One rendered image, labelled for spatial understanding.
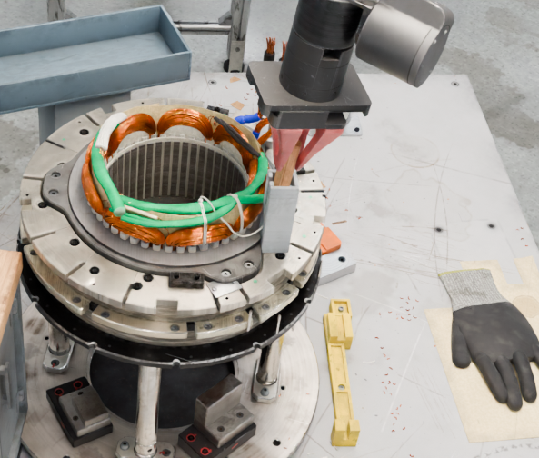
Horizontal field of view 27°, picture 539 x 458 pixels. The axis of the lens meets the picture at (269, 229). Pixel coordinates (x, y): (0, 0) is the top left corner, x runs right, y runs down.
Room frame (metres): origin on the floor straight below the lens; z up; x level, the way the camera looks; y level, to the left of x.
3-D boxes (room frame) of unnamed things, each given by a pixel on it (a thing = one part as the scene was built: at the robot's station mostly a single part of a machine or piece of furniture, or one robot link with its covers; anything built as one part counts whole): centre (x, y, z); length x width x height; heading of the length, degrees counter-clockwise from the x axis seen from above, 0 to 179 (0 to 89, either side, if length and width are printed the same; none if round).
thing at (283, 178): (0.82, -0.01, 1.20); 0.02 x 0.02 x 0.06
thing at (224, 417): (0.78, 0.02, 0.85); 0.06 x 0.04 x 0.05; 141
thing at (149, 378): (0.74, 0.10, 0.91); 0.02 x 0.02 x 0.21
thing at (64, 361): (0.86, 0.23, 0.81); 0.07 x 0.03 x 0.01; 1
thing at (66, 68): (1.14, 0.26, 0.92); 0.25 x 0.11 x 0.28; 120
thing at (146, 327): (0.72, 0.11, 1.06); 0.09 x 0.04 x 0.01; 99
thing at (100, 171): (0.83, 0.17, 1.15); 0.15 x 0.04 x 0.02; 9
